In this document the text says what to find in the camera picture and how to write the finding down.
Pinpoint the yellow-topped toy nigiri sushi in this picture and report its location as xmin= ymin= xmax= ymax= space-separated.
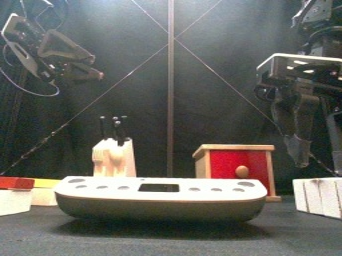
xmin=31 ymin=178 xmax=63 ymax=207

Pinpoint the red-topped toy nigiri sushi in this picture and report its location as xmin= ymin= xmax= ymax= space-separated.
xmin=0 ymin=176 xmax=36 ymax=217

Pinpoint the wooden box with red drawer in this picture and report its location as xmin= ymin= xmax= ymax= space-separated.
xmin=191 ymin=143 xmax=283 ymax=203

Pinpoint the white sliced wooden block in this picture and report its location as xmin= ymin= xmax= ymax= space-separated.
xmin=291 ymin=177 xmax=342 ymax=220

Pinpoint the white wooden knife block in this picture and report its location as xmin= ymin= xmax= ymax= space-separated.
xmin=91 ymin=137 xmax=138 ymax=178

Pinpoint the white oval tray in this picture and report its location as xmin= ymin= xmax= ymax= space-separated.
xmin=53 ymin=175 xmax=268 ymax=223

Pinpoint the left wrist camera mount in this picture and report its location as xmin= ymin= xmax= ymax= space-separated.
xmin=0 ymin=13 xmax=41 ymax=79

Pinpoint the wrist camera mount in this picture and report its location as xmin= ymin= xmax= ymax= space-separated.
xmin=255 ymin=53 xmax=342 ymax=88
xmin=0 ymin=13 xmax=41 ymax=79

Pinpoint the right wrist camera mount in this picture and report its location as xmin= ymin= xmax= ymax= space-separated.
xmin=255 ymin=53 xmax=342 ymax=88

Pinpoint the white looped cable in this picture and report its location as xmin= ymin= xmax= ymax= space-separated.
xmin=0 ymin=43 xmax=61 ymax=98

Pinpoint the black-handled toy knife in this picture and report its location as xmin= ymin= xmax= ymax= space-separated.
xmin=111 ymin=116 xmax=120 ymax=140
xmin=99 ymin=115 xmax=108 ymax=141
xmin=113 ymin=120 xmax=126 ymax=147
xmin=119 ymin=115 xmax=130 ymax=139

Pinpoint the grey vertical frame pole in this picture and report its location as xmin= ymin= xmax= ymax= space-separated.
xmin=166 ymin=0 xmax=175 ymax=178

